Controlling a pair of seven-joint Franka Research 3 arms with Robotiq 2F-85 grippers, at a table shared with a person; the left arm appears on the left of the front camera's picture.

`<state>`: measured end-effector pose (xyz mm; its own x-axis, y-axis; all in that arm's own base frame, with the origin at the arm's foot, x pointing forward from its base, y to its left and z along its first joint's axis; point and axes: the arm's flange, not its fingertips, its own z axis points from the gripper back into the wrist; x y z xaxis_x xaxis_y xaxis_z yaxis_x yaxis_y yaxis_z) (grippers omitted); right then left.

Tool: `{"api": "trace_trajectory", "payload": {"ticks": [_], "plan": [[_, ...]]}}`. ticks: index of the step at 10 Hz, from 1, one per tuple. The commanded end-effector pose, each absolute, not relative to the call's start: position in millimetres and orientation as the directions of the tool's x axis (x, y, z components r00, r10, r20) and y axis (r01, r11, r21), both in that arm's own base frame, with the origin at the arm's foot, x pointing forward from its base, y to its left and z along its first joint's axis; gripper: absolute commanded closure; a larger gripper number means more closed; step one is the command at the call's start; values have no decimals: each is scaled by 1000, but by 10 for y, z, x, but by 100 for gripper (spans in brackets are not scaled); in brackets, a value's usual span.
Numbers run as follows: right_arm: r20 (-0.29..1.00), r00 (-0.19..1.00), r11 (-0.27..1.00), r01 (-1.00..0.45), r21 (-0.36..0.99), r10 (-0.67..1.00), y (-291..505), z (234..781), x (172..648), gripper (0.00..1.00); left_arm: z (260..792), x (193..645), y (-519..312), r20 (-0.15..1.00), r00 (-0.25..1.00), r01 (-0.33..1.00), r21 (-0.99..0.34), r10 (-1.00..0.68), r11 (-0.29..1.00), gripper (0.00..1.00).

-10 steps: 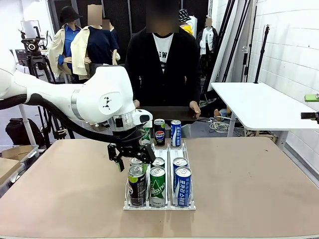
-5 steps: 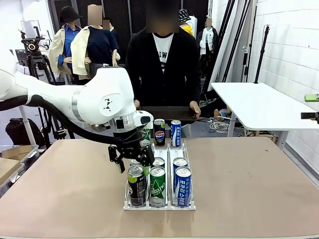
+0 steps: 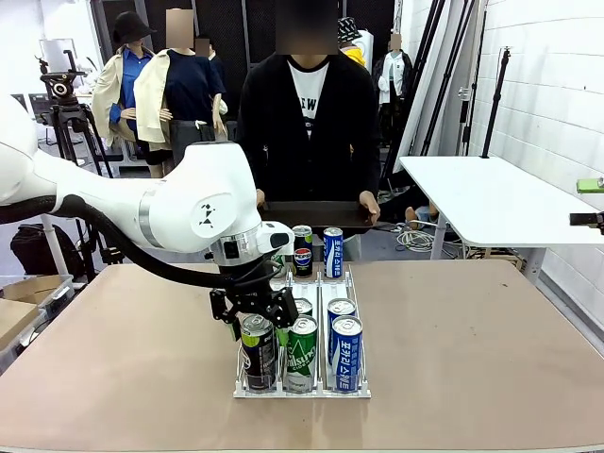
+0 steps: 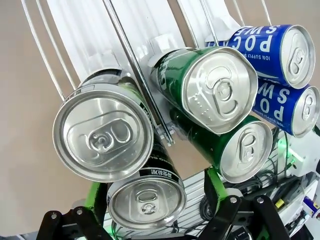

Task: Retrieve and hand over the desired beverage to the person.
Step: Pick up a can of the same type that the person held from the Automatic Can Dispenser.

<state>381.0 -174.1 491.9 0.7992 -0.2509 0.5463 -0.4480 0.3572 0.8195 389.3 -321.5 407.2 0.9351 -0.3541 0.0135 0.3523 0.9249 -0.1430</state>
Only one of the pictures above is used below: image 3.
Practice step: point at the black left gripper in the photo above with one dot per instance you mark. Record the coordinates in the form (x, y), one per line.
(252, 292)

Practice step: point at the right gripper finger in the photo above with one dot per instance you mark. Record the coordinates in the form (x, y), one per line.
(590, 185)
(587, 219)

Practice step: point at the black Pepsi can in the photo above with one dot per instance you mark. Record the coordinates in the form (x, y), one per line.
(258, 354)
(302, 255)

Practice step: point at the blue Pocari Sweat can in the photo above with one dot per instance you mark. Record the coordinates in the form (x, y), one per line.
(347, 358)
(340, 309)
(333, 255)

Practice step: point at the dark brown serving tray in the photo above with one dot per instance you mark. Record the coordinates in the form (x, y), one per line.
(311, 214)

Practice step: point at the person's left forearm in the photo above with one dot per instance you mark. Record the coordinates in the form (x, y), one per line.
(368, 160)

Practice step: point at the person's right forearm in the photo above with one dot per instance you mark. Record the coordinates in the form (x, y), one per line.
(247, 156)

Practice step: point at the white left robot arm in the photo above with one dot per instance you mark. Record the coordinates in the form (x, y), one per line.
(118, 198)

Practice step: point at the person in black cardigan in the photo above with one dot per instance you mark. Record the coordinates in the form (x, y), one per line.
(302, 141)

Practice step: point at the person seated on floor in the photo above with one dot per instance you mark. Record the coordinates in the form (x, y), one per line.
(410, 207)

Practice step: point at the person in navy top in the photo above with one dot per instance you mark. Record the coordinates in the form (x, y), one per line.
(214, 71)

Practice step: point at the person's right hand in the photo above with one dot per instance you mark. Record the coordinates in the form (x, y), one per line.
(260, 198)

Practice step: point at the person's left hand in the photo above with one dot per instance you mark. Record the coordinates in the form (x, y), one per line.
(369, 205)

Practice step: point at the clear acrylic can rack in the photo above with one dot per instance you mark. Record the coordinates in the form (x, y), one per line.
(337, 288)

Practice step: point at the large white table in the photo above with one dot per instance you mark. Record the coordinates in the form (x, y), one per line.
(495, 203)

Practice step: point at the black light stand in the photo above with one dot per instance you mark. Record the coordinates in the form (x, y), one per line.
(495, 94)

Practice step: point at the black stand with clamp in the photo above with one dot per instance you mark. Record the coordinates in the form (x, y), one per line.
(467, 93)

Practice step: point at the dark plastic stool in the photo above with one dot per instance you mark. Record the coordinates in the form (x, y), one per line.
(232, 132)

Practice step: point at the small white table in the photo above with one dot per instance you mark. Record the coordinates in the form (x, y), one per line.
(52, 245)

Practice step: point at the clear bin with cardboard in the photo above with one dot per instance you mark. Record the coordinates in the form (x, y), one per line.
(38, 288)

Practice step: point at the black backpack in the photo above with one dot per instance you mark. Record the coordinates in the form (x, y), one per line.
(38, 250)

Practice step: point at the mannequin with cream jacket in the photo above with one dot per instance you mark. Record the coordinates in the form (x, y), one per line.
(189, 94)

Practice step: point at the flat cardboard box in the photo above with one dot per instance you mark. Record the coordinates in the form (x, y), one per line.
(14, 321)

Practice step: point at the mannequin with black bucket hat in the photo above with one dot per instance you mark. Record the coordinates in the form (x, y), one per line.
(127, 71)

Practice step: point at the mannequin in yellow hoodie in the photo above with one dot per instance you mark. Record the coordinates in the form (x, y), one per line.
(351, 42)

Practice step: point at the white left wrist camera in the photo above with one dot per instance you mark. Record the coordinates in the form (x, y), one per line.
(276, 238)

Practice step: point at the black camera tripod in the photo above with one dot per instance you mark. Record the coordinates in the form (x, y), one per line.
(61, 87)

